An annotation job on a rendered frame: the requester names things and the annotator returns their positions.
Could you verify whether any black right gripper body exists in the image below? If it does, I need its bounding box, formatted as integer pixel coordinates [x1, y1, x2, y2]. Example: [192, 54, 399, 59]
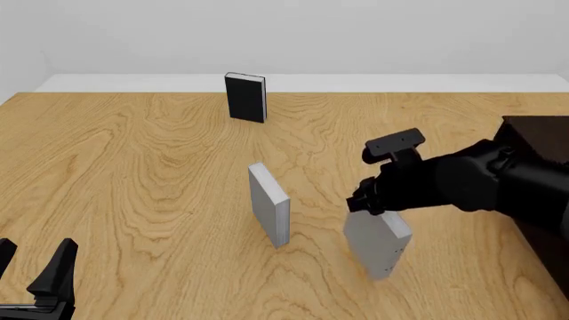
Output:
[345, 176, 387, 216]

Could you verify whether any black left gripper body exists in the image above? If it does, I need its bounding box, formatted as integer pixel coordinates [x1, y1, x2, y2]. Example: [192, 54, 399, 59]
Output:
[0, 293, 77, 320]

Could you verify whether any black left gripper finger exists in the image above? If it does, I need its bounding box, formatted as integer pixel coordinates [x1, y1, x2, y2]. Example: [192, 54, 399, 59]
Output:
[0, 237, 19, 278]
[26, 237, 80, 305]

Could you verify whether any grey book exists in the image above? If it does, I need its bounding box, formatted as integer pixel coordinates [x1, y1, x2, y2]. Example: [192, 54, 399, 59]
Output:
[247, 162, 292, 251]
[342, 209, 413, 282]

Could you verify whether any grey book, plain cover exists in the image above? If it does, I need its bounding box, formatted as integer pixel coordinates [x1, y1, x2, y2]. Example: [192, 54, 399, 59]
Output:
[247, 162, 292, 251]

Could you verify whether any black hardcover book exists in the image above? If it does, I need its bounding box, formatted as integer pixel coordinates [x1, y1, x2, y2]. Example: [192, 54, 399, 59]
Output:
[224, 72, 268, 124]

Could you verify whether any small black plate on stalk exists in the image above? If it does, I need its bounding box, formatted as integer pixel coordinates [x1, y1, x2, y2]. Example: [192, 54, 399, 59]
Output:
[361, 127, 426, 165]

